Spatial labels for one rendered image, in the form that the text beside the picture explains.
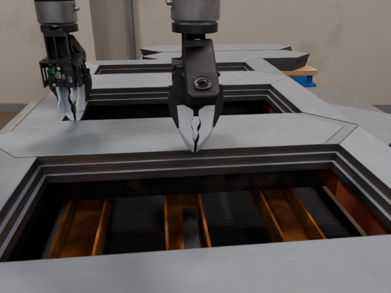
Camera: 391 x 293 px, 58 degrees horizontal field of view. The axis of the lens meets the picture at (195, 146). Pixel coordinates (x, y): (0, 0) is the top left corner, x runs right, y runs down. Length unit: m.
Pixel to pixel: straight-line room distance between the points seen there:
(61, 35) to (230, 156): 0.39
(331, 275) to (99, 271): 0.25
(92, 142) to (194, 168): 0.20
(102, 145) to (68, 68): 0.17
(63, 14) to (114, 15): 2.63
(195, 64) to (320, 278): 0.31
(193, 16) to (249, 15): 2.78
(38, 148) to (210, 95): 0.37
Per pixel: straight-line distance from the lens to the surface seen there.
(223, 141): 0.69
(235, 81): 1.13
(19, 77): 3.78
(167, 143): 0.68
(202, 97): 0.47
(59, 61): 0.74
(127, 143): 0.69
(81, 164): 0.66
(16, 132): 0.81
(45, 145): 0.73
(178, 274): 0.40
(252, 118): 0.81
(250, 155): 0.67
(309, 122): 0.82
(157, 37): 3.32
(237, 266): 0.41
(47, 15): 0.74
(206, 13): 0.53
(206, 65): 0.51
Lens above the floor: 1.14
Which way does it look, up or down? 25 degrees down
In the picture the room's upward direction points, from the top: straight up
